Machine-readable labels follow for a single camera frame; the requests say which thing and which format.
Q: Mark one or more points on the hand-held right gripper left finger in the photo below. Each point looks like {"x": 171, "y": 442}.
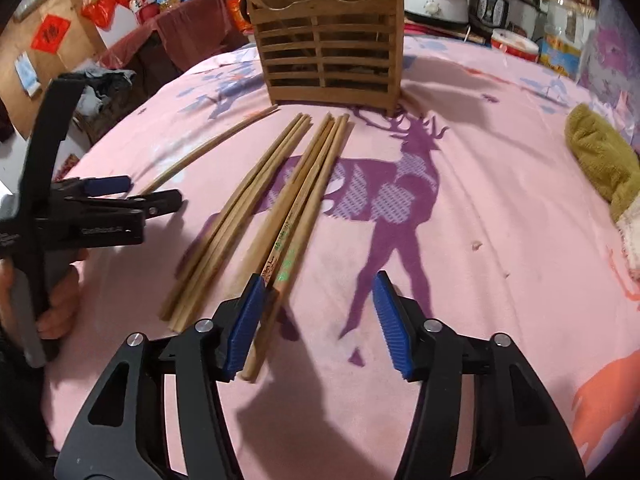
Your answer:
{"x": 245, "y": 327}

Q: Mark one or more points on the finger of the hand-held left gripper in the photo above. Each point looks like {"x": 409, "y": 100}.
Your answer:
{"x": 160, "y": 201}
{"x": 107, "y": 185}

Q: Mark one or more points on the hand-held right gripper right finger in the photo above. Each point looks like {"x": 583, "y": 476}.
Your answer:
{"x": 392, "y": 327}

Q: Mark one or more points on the thin curved wooden chopstick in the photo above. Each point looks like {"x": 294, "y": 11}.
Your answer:
{"x": 200, "y": 152}

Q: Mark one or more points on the bunch of wooden chopsticks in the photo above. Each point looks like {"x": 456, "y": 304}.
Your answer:
{"x": 233, "y": 220}

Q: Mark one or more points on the printed wooden chopstick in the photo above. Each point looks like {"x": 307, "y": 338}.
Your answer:
{"x": 286, "y": 240}

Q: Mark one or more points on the slatted wooden chopstick holder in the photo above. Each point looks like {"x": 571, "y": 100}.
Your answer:
{"x": 330, "y": 96}

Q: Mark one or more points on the person's left hand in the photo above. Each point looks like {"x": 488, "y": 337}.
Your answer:
{"x": 60, "y": 310}

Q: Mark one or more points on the white and blue card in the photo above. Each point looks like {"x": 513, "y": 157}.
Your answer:
{"x": 27, "y": 72}

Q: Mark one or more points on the grey cloth pile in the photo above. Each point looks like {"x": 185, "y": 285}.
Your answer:
{"x": 107, "y": 90}

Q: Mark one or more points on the brown board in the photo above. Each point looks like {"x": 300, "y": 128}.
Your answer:
{"x": 75, "y": 60}

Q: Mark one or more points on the red paper square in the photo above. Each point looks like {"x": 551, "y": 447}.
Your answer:
{"x": 50, "y": 35}

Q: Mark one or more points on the pink deer print blanket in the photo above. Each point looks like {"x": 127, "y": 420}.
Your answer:
{"x": 500, "y": 210}

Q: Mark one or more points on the table with dark red cloth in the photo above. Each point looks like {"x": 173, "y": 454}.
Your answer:
{"x": 200, "y": 25}

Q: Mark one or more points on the olive green plush cloth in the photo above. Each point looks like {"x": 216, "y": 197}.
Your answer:
{"x": 600, "y": 155}

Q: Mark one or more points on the red and white bowl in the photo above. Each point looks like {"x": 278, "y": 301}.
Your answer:
{"x": 515, "y": 42}

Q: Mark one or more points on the white rice cooker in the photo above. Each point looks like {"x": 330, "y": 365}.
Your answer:
{"x": 435, "y": 10}

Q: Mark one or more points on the silver black pressure cooker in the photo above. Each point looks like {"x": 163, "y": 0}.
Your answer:
{"x": 500, "y": 5}

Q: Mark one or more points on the clear cooking oil bottle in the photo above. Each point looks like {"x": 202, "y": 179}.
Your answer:
{"x": 565, "y": 25}

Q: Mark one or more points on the red paper wall decoration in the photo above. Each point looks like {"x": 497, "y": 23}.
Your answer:
{"x": 100, "y": 7}

